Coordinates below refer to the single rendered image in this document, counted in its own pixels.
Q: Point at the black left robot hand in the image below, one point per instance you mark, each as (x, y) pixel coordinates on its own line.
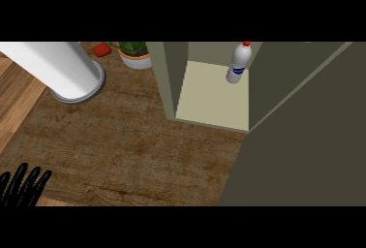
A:
(19, 190)

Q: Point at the red pepper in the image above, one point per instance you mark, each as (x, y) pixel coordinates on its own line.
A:
(100, 50)

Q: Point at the grey open cabinet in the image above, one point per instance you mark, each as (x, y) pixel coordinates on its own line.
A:
(209, 93)

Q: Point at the green plant in white pot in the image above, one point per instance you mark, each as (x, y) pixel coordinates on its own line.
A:
(134, 55)

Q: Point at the white water bottle red cap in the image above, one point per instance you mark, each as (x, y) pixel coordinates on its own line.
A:
(239, 63)

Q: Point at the dark grey cabinet door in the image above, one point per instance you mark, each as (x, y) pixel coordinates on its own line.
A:
(304, 135)

